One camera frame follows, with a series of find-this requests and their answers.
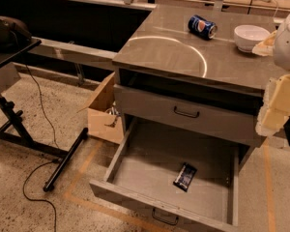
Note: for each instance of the grey metal drawer cabinet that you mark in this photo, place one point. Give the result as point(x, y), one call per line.
point(163, 57)

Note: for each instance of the open grey middle drawer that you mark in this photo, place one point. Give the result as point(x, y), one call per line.
point(150, 157)

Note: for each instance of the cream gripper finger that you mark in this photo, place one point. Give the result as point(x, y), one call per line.
point(266, 47)
point(275, 110)

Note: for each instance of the white ceramic bowl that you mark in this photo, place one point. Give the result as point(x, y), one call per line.
point(246, 37)

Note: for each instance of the dark bag on stand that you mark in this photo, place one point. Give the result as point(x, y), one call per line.
point(13, 34)

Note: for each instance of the blue pepsi can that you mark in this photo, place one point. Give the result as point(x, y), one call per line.
point(202, 27)

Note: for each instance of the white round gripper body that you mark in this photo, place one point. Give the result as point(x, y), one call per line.
point(288, 45)

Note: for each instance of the dark blue rxbar wrapper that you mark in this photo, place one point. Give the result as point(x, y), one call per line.
point(185, 176)

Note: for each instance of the closed grey top drawer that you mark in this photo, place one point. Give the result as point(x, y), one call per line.
point(187, 115)

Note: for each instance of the cardboard box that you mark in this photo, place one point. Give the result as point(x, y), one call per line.
point(103, 120)

